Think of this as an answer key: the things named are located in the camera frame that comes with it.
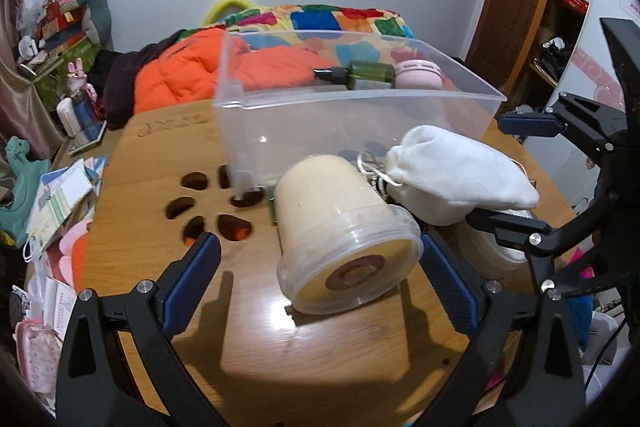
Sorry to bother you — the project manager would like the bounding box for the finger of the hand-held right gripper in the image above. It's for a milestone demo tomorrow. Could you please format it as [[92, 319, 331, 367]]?
[[465, 191, 621, 301], [497, 91, 629, 158]]

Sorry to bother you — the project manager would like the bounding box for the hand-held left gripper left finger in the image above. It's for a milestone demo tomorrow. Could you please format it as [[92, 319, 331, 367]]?
[[55, 232, 228, 427]]

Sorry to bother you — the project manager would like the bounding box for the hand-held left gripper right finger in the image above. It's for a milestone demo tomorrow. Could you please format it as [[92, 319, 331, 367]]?
[[415, 233, 588, 427]]

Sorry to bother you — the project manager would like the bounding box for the white round container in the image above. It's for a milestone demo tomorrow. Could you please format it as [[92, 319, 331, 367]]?
[[452, 207, 536, 273]]

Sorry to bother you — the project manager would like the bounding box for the white drawstring pouch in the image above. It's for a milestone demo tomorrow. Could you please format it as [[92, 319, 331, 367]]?
[[382, 125, 541, 226]]

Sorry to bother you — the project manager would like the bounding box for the cream plastic jar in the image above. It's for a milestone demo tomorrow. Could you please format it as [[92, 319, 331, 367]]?
[[274, 154, 423, 315]]

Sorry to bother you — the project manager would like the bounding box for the clear plastic storage box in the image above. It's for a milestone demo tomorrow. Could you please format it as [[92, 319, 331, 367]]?
[[213, 28, 507, 204]]

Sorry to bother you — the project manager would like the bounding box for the wooden desktop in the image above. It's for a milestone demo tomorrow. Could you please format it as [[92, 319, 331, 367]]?
[[80, 99, 576, 427]]

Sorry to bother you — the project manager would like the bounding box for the white panel with pink print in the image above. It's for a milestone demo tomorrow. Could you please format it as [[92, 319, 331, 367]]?
[[547, 0, 640, 208]]

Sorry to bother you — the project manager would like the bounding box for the pink round case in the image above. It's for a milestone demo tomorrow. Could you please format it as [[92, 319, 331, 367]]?
[[392, 59, 443, 88]]

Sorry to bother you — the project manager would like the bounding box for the pile of paper booklets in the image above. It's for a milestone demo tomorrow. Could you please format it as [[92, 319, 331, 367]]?
[[25, 157, 108, 253]]

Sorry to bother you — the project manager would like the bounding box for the green dropper bottle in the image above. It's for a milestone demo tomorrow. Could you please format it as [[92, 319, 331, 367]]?
[[313, 61, 397, 92]]

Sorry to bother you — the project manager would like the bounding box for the pink dotted bag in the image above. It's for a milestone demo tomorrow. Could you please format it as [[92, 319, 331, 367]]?
[[15, 319, 62, 395]]

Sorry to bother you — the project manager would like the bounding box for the teal plush toy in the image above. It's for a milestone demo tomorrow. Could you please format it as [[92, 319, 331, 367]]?
[[5, 137, 51, 248]]

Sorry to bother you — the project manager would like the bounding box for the blue bottle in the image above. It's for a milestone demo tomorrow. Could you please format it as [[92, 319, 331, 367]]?
[[72, 99, 99, 134]]

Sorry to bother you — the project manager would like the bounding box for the orange jacket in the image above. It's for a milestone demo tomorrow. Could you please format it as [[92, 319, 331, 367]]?
[[132, 28, 321, 115]]

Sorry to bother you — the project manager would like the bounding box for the white bottle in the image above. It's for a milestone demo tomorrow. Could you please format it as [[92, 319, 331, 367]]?
[[56, 98, 76, 136]]

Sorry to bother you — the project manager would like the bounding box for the dark garment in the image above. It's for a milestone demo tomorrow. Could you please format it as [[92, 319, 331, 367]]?
[[90, 32, 181, 130]]

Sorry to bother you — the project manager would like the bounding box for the pink rabbit toy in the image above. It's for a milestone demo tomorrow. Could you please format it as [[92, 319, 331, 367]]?
[[67, 59, 93, 96]]

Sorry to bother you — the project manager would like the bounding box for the colourful patchwork blanket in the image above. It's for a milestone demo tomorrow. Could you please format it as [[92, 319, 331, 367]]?
[[220, 4, 416, 70]]

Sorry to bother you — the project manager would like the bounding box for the green storage box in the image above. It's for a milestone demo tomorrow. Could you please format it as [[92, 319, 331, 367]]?
[[30, 42, 101, 108]]

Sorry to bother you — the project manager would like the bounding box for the pink curtain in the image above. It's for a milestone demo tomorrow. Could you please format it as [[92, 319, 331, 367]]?
[[0, 0, 66, 158]]

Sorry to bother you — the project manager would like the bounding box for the yellow foam tube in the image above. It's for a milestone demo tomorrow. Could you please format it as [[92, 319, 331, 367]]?
[[202, 0, 256, 28]]

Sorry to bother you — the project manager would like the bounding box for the grey plush cushion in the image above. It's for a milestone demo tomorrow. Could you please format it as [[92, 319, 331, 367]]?
[[65, 0, 113, 50]]

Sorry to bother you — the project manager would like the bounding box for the patchwork fabric bag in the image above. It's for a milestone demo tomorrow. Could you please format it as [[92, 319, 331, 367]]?
[[37, 0, 88, 52]]

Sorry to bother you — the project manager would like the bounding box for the metal key ring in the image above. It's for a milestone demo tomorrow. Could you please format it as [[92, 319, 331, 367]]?
[[356, 151, 396, 194]]

